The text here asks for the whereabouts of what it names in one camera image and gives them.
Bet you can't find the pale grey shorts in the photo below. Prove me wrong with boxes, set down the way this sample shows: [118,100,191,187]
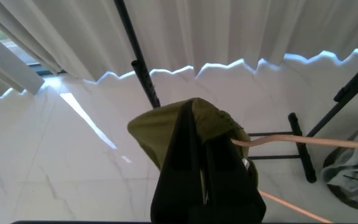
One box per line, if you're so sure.
[319,124,358,214]

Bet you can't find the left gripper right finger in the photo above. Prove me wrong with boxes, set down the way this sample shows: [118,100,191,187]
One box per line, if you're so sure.
[201,136,267,223]

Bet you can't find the black clothes rack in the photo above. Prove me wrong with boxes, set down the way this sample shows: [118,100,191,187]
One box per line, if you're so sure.
[112,0,358,184]

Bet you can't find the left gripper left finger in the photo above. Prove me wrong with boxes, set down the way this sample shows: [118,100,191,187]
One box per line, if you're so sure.
[150,99,207,223]

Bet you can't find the green garment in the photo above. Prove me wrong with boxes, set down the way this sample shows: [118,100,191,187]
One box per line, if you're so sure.
[127,96,259,188]

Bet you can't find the window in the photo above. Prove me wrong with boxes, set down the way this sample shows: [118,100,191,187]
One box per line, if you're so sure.
[0,12,67,77]

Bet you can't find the pink clothes hanger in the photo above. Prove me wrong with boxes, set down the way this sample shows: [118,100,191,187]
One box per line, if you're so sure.
[230,133,358,224]

